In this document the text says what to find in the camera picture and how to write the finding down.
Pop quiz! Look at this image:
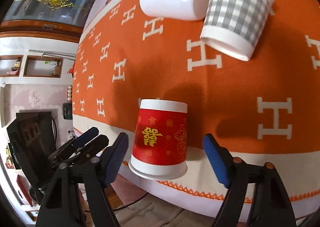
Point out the wall shelf niche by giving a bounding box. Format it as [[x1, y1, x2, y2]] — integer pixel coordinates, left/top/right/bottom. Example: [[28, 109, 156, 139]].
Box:
[[23, 56, 63, 78], [0, 56, 23, 77]]

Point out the black chair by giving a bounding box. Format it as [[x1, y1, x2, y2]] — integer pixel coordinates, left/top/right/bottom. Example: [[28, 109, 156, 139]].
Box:
[[7, 111, 56, 204]]

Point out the orange H-pattern table cloth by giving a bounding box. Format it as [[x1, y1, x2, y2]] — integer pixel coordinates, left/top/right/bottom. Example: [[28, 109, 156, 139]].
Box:
[[72, 0, 319, 218]]

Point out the wall shelf niche right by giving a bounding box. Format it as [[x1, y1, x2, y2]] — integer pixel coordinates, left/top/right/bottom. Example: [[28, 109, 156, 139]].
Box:
[[23, 56, 63, 78]]

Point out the grey checked paper cup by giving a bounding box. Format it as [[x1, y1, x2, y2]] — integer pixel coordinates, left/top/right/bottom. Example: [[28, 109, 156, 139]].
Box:
[[200, 0, 274, 61]]

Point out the red paper cup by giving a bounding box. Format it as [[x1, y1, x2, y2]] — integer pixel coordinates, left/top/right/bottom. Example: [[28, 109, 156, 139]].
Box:
[[129, 99, 188, 180]]

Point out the wall shelf niche left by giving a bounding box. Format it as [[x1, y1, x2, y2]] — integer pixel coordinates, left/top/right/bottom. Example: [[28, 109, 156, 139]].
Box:
[[0, 56, 23, 77]]

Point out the glass door cabinet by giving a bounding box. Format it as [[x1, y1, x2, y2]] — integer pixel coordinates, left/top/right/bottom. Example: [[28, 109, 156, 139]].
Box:
[[1, 0, 95, 43]]

